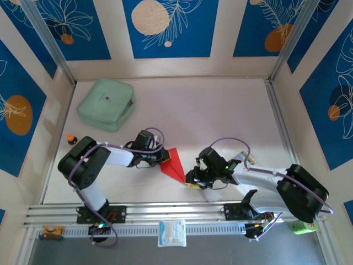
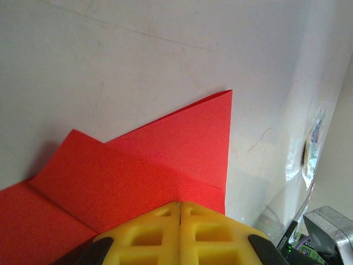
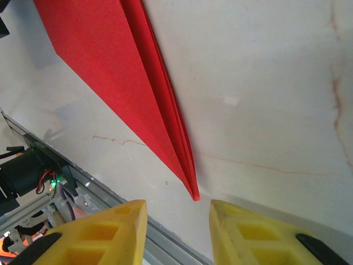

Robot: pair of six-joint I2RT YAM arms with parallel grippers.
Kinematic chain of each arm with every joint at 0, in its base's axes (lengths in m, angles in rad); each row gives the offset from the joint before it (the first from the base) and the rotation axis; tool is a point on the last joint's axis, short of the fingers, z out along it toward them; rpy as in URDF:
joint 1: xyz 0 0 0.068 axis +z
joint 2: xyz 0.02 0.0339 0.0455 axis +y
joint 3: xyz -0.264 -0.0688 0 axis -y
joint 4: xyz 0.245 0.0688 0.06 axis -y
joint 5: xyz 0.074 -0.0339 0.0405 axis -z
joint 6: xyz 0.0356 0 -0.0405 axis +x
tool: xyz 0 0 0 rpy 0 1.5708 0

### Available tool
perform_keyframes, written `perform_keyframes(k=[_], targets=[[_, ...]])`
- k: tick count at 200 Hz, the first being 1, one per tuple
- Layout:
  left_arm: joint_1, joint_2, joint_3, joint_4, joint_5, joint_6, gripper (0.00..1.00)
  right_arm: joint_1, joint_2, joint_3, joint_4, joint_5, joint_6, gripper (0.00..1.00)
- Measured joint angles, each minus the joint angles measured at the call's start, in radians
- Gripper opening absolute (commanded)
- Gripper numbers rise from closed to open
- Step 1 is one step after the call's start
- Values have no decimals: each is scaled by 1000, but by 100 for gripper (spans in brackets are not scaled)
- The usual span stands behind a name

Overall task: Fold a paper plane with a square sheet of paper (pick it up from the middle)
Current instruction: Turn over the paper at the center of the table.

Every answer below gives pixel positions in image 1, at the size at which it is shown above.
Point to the red cloth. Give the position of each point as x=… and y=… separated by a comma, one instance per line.
x=173, y=167

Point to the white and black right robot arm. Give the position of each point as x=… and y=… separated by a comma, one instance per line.
x=264, y=179

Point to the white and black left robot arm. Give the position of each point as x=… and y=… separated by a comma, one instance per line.
x=118, y=157

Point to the colourful snack packet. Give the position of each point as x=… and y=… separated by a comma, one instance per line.
x=245, y=158

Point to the white tissue pack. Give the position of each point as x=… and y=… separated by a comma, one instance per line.
x=172, y=233

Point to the mint green zipper pouch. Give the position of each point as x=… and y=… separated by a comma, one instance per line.
x=106, y=103

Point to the small bottle with orange cap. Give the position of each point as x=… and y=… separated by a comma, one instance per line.
x=71, y=139

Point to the green can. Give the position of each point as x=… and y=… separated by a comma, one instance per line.
x=303, y=228

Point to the yellow and blue toy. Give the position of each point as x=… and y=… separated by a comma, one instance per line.
x=52, y=232

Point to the aluminium table rail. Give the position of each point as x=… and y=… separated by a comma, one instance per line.
x=171, y=212

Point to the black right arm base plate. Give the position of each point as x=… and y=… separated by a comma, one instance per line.
x=233, y=211

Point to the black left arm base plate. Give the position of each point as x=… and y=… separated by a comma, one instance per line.
x=118, y=214

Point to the aluminium side rail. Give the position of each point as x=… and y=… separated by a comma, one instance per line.
x=56, y=132
x=281, y=118

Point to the aluminium frame post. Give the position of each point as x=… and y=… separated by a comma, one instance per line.
x=47, y=38
x=292, y=41

